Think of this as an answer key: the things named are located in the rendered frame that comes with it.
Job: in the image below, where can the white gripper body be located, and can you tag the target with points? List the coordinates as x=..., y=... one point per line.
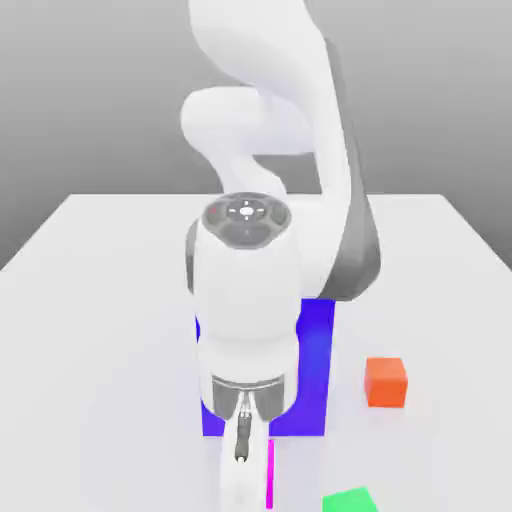
x=244, y=488

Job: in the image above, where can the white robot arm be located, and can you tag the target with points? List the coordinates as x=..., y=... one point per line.
x=248, y=300

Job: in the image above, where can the small magenta cube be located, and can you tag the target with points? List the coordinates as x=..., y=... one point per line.
x=270, y=476

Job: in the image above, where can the small green cube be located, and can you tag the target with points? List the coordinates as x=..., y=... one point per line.
x=348, y=502

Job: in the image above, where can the small orange cube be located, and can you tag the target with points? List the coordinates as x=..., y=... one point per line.
x=386, y=382

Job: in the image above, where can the large blue box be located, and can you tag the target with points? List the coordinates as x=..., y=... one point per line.
x=316, y=360

